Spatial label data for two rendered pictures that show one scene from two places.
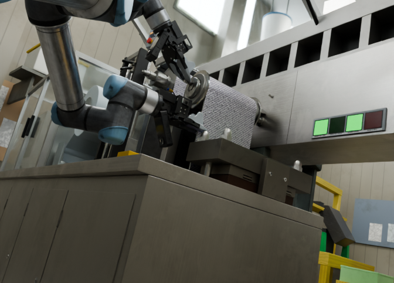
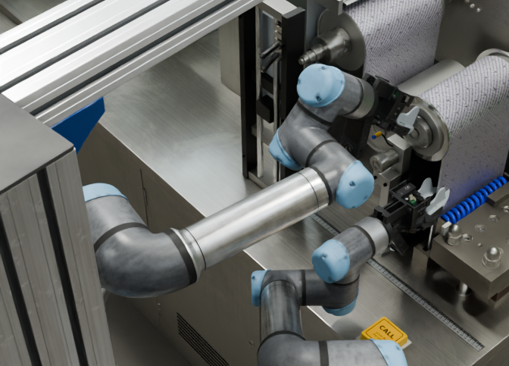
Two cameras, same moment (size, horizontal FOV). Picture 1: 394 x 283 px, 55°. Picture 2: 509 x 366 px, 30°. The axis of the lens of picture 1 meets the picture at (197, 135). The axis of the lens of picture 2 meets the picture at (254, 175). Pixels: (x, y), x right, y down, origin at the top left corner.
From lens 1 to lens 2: 1.86 m
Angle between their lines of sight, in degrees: 58
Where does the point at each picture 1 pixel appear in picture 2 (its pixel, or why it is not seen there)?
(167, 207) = not seen: outside the picture
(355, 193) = not seen: outside the picture
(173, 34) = (379, 98)
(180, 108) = (416, 219)
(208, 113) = (449, 170)
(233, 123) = (485, 145)
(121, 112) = (351, 291)
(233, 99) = (484, 119)
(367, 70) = not seen: outside the picture
